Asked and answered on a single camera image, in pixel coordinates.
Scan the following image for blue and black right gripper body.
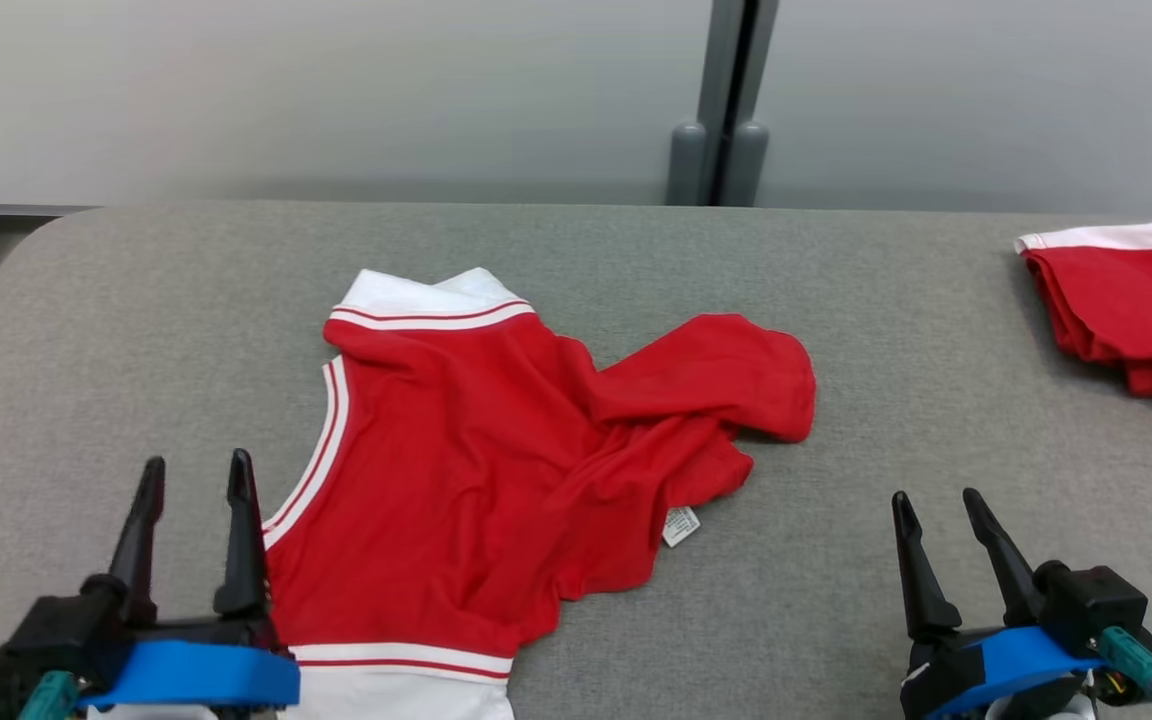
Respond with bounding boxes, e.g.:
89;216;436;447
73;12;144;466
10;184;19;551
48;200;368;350
899;622;1109;720

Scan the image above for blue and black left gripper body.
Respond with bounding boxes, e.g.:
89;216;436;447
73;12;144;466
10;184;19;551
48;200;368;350
76;600;303;720

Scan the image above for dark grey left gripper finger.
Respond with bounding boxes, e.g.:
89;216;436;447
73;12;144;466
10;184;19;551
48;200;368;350
213;448;270;618
108;457;168;628

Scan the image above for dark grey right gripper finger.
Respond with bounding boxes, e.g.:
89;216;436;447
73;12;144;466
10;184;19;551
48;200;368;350
890;490;964;642
962;487;1049;628

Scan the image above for red and white sports jersey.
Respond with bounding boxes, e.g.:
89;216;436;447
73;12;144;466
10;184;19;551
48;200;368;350
261;267;818;720

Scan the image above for red shorts with white trim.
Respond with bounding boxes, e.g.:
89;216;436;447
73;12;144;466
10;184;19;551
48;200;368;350
1014;219;1152;417

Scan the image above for grey partition post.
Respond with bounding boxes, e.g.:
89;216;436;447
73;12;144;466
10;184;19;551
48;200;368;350
665;0;781;208

